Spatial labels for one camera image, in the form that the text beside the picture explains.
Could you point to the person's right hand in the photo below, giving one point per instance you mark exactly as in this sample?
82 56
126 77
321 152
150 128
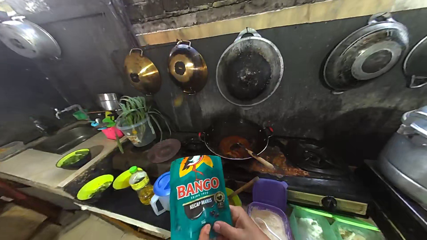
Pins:
245 226

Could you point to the person's left hand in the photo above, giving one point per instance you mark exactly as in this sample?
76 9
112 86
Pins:
204 233

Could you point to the person's right index finger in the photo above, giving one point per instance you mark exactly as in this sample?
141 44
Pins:
237 213

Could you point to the person's right thumb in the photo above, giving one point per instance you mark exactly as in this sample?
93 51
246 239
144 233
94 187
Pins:
225 228

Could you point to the person's left thumb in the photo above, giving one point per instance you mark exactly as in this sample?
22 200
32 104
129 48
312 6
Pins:
204 232

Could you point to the teal sauce pouch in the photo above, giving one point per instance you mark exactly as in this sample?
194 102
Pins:
198 200

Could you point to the wooden spoon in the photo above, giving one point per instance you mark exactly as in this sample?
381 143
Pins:
245 187

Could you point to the clear plastic spoon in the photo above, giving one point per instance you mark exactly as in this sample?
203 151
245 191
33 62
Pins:
267 226

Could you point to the purple plastic lid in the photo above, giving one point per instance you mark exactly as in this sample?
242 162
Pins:
269 193

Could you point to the purple plastic container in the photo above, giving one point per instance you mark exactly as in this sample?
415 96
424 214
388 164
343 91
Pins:
283 218

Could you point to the white pitcher with blue lid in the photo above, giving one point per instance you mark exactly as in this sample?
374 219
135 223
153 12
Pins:
163 196

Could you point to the reddish brown sauce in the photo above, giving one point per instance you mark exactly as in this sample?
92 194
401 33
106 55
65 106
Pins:
230 143

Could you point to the black gas stove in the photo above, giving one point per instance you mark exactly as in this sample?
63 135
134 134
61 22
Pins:
297 173

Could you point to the green-lidded box, white contents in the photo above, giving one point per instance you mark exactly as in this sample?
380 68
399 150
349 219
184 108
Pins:
308 226

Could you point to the cooking oil bottle, green cap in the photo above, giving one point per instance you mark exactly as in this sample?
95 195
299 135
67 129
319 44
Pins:
141 186

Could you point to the translucent purple round lid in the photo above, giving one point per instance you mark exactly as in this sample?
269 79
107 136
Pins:
163 151

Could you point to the yellow-green plate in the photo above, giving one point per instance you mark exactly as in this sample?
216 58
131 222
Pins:
121 180

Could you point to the clear plastic bucket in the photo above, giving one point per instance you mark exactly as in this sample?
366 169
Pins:
145 135

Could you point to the green-lidded box, beige contents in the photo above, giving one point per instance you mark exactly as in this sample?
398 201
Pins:
353 230

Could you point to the lime green black bowl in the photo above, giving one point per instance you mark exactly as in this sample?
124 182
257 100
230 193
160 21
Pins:
90 188

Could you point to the pink plastic container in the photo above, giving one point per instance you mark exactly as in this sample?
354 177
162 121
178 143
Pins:
112 133

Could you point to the large grey wok, blackened inside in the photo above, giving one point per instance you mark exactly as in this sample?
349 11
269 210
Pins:
248 71

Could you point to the bunch of long green leaves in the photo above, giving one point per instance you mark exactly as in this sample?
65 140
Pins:
133 108

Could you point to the dark-rimmed golden wok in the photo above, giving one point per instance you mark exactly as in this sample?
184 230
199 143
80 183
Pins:
193 76

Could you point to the green bowl with dark outside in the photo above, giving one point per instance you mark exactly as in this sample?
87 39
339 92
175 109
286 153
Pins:
78 160

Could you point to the green plastic utensil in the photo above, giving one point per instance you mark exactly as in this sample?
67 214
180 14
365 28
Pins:
108 122

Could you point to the light blue plastic utensil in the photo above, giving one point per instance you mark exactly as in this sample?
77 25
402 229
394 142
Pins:
95 123

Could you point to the black stove with metal edge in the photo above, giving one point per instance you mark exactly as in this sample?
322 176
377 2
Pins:
393 196

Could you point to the small golden wok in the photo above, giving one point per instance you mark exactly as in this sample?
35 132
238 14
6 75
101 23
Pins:
146 80

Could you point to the stainless steel pot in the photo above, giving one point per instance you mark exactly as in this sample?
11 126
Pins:
108 101

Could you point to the kitchen sink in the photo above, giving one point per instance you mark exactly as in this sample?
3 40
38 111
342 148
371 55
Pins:
68 136

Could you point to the large silver pot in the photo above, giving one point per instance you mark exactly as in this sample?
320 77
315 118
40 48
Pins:
403 153

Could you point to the metal water tap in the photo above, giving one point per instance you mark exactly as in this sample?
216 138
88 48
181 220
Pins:
68 108

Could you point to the silver aluminium wok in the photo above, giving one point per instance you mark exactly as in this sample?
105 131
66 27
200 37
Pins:
36 38

